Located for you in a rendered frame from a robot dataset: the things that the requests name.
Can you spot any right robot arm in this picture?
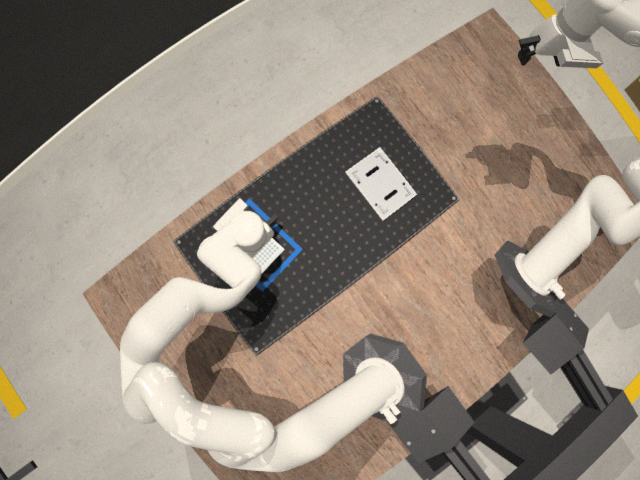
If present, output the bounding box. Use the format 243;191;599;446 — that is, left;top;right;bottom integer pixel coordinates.
515;0;640;300

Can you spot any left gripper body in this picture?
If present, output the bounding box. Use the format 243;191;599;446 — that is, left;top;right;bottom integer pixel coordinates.
244;220;274;258

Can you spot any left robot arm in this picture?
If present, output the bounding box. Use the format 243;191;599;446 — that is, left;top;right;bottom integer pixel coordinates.
120;198;404;472

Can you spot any black perforated breadboard plate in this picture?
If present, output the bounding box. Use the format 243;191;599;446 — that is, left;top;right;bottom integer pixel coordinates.
173;96;459;355

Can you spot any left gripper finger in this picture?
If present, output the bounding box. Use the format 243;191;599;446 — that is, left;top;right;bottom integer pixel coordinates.
265;214;279;230

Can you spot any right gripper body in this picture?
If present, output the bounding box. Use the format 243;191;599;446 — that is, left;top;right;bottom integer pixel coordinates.
530;13;568;56

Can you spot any blue tape outline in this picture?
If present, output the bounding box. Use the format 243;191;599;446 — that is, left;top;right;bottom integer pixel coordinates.
245;199;303;292

